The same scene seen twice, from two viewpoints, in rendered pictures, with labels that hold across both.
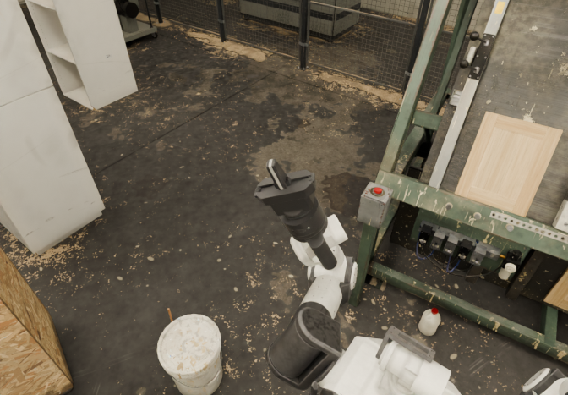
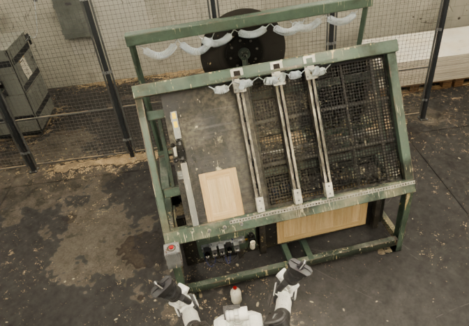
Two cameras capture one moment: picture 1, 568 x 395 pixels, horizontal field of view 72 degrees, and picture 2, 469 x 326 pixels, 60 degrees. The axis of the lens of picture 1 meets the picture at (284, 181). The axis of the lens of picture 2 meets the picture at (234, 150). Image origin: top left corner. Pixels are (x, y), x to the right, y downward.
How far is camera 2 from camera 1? 1.43 m
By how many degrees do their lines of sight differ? 30
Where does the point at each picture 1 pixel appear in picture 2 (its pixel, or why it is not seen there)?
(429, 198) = (197, 232)
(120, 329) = not seen: outside the picture
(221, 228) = not seen: outside the picture
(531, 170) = (234, 191)
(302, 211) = (172, 290)
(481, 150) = (207, 194)
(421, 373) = (239, 313)
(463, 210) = (217, 228)
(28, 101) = not seen: outside the picture
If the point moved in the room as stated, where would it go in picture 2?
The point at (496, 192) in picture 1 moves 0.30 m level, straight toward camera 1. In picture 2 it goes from (225, 210) to (229, 237)
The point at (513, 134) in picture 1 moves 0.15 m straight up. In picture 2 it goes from (216, 179) to (214, 165)
